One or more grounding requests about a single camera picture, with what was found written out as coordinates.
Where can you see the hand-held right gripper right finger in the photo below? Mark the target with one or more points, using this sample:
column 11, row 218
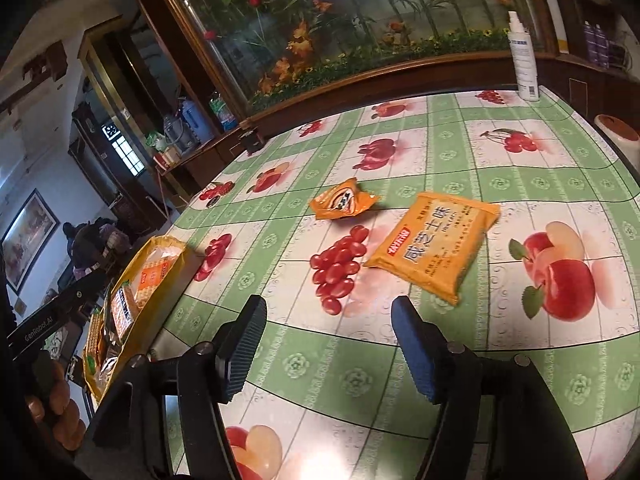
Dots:
column 417, row 355

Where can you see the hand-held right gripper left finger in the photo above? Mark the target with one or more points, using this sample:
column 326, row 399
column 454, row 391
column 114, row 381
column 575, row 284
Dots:
column 242, row 350

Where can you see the clear green-edged cracker packet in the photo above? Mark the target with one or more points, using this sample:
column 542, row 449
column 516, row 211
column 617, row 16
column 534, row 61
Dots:
column 122, row 305

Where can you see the long orange cracker packet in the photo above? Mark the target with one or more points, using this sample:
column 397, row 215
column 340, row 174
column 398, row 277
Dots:
column 430, row 250

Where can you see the small orange snack packet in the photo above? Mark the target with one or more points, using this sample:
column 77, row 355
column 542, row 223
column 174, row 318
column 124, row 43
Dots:
column 345, row 202

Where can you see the person's left hand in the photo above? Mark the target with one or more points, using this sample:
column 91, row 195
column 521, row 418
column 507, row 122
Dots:
column 60, row 400

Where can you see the orange label cracker packet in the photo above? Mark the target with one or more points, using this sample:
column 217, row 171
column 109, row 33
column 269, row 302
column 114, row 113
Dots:
column 152, row 277

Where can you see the barred window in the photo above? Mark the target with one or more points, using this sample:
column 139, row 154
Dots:
column 125, row 157

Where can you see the fruit print tablecloth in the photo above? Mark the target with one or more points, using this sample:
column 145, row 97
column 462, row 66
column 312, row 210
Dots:
column 450, row 160

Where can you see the small black box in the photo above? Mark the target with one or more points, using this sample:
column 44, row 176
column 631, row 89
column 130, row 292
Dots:
column 250, row 140

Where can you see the green label bottle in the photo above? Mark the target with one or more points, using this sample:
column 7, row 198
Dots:
column 222, row 110

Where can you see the white round object red top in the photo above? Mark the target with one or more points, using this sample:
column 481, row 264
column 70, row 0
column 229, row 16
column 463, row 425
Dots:
column 617, row 132

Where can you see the white spray bottle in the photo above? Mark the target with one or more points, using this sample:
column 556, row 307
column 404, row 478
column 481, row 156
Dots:
column 522, row 55

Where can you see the wooden side cabinet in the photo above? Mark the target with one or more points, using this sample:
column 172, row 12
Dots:
column 590, row 85

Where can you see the glass cabinet with flowers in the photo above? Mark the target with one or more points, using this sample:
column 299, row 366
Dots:
column 350, row 20

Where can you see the purple bottle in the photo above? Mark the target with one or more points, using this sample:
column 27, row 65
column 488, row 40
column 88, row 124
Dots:
column 590, row 40
column 602, row 45

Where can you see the white paper roll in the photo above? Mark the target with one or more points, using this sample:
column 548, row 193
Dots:
column 552, row 10

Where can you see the framed wall picture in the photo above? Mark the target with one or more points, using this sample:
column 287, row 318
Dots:
column 30, row 240

